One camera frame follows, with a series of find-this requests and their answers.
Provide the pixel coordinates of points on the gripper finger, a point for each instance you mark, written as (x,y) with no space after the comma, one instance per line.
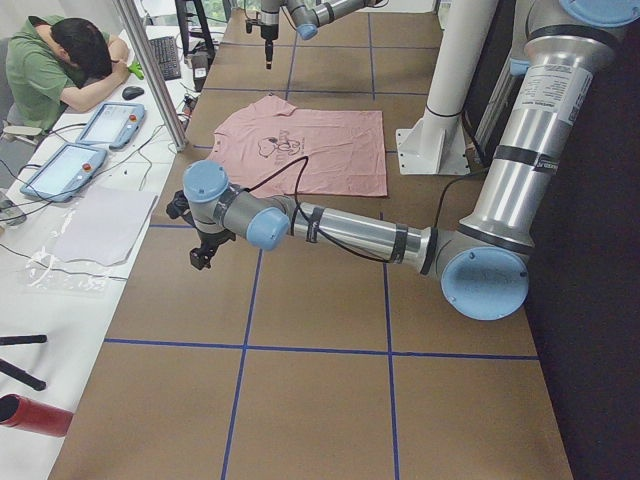
(205,257)
(270,54)
(267,54)
(195,258)

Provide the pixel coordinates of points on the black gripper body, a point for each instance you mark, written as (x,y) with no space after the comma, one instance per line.
(268,31)
(211,240)

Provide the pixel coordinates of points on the pink Snoopy t-shirt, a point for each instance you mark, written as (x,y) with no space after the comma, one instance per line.
(325,152)

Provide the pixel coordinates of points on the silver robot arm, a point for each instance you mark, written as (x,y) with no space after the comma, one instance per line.
(557,48)
(306,20)

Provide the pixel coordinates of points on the white paper sheets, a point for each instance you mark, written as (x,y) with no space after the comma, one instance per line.
(104,225)

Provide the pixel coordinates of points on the black keyboard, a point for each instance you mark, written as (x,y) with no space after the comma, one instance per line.
(166,55)

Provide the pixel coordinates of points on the green toy object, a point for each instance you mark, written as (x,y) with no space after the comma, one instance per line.
(135,68)

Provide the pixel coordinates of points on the black computer mouse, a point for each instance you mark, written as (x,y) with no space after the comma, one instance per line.
(132,92)

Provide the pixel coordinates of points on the clear plastic bag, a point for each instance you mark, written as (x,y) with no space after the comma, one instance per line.
(45,272)

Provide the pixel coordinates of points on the upper blue teach pendant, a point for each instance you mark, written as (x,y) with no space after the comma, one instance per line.
(113,124)

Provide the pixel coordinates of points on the blue teach pendant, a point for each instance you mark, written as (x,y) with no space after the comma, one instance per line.
(113,124)
(67,171)

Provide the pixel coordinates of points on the lower blue teach pendant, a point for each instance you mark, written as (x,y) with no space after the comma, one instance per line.
(67,171)

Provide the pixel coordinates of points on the person in green shirt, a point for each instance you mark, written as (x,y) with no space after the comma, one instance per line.
(56,63)

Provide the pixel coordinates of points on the red cylinder bottle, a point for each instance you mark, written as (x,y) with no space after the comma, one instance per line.
(29,415)

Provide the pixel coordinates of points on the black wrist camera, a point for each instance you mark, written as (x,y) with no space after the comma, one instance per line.
(179,207)
(252,21)

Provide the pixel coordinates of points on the aluminium frame post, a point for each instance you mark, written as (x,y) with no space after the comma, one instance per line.
(136,32)

